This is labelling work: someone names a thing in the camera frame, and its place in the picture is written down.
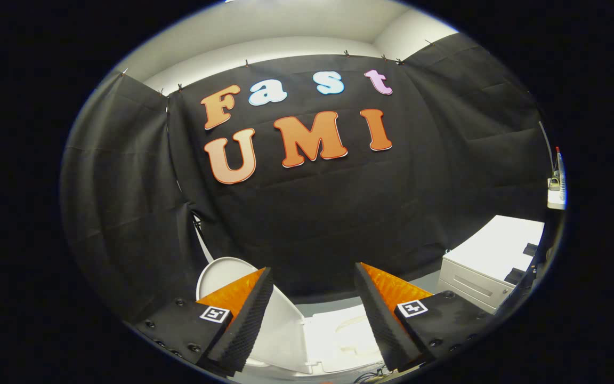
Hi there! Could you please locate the black backdrop cloth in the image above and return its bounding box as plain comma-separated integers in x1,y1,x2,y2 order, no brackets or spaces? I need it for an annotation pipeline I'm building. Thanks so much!
61,33,553,321

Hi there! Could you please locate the small white table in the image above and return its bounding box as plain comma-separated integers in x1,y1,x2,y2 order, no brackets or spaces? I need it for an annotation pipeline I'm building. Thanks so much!
547,179,567,210

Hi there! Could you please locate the white drawer cabinet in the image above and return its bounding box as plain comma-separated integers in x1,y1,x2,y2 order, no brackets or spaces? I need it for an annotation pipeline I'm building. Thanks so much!
436,215,545,314

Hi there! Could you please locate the row of cloth clips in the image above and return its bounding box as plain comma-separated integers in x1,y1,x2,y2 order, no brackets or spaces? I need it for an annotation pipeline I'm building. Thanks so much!
120,38,435,97

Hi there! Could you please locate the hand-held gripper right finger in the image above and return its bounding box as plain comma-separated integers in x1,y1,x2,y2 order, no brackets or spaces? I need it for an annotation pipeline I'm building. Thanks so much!
354,263,499,373

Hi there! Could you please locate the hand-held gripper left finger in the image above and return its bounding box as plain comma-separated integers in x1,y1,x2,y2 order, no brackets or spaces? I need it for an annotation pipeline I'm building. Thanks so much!
132,268,274,377

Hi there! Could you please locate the clear water bottle red cap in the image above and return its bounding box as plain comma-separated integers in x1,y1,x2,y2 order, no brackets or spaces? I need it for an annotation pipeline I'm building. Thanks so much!
555,147,567,201

